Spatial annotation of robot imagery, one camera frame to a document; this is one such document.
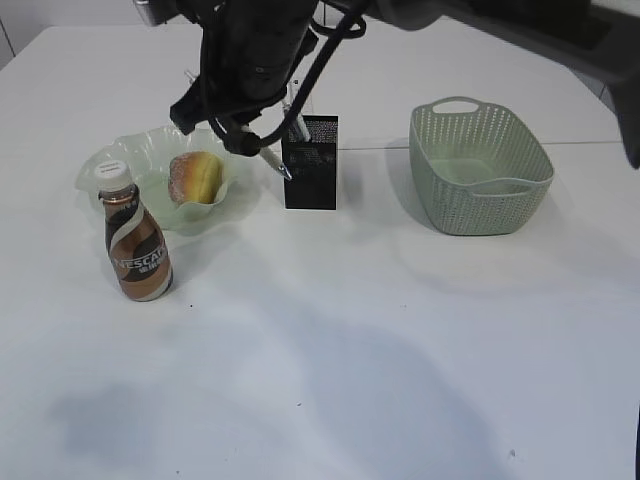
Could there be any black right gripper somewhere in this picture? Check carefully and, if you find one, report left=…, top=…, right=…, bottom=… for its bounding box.
left=170, top=1, right=317, bottom=135

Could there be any white pen grey grip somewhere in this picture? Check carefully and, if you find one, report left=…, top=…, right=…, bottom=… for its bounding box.
left=281, top=99, right=311, bottom=143

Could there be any sugared bread roll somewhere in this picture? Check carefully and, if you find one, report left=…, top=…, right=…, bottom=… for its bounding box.
left=168, top=151, right=223, bottom=205

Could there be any Nescafe coffee bottle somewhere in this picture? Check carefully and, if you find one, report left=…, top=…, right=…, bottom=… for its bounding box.
left=94, top=160, right=173, bottom=302

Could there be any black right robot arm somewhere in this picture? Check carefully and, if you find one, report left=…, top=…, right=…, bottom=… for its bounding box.
left=170, top=1, right=639, bottom=166

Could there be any black mesh pen holder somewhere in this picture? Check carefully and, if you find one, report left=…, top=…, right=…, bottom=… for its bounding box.
left=281, top=115, right=339, bottom=210

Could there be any green wavy glass plate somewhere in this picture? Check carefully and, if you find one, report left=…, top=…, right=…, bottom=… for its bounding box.
left=75, top=125, right=242, bottom=231

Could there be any green plastic woven basket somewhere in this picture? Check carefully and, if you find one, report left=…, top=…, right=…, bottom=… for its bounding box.
left=409, top=97, right=554, bottom=236

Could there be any black cable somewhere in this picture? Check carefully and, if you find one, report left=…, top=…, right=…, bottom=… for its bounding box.
left=207, top=0, right=371, bottom=157

